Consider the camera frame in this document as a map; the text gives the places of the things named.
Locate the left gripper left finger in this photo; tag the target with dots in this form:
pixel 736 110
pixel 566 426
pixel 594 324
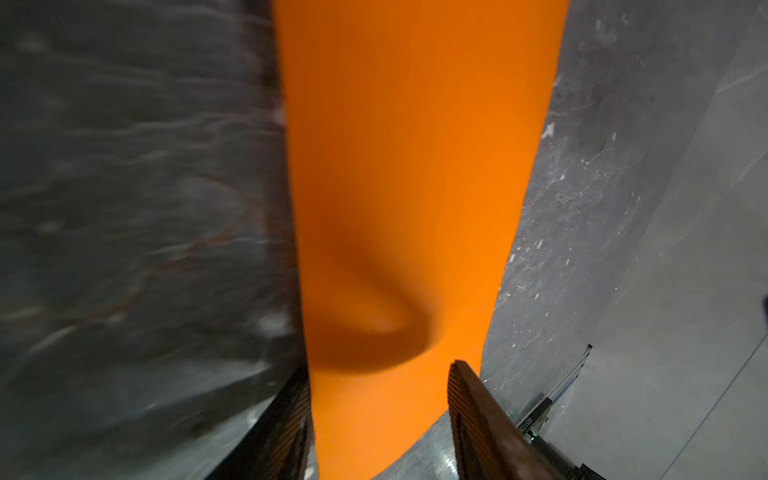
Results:
pixel 278 445

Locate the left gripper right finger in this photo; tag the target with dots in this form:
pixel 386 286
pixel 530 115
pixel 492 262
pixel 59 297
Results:
pixel 486 442

